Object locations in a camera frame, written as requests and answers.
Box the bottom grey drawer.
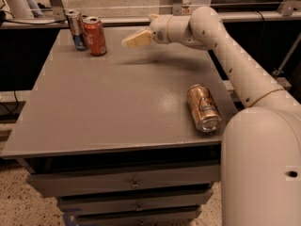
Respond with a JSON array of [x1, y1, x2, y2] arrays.
[[76, 205, 200, 226]]

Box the middle grey drawer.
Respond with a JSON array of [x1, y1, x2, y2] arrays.
[[58, 187, 213, 216]]

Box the gold soda can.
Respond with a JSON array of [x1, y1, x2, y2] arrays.
[[186, 84, 222, 133]]

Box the black cable left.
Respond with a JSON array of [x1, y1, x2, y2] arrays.
[[0, 90, 20, 117]]

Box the grey drawer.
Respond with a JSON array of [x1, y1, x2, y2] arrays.
[[58, 187, 213, 216], [76, 205, 200, 226], [28, 165, 219, 197]]

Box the silver blue redbull can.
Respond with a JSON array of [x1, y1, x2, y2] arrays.
[[66, 9, 87, 51]]

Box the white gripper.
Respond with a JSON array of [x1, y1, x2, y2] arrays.
[[121, 13, 172, 48]]

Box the person legs in jeans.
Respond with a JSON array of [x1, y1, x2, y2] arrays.
[[20, 0, 46, 19]]

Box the metal guard rail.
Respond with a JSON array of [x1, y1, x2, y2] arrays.
[[0, 0, 301, 30]]

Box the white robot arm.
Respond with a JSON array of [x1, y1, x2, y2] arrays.
[[122, 7, 301, 226]]

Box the red coke can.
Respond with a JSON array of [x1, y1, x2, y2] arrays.
[[84, 16, 107, 56]]

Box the top grey drawer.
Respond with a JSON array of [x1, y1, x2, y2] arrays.
[[28, 165, 219, 197]]

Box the grey drawer cabinet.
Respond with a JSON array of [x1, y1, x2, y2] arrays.
[[0, 24, 239, 226]]

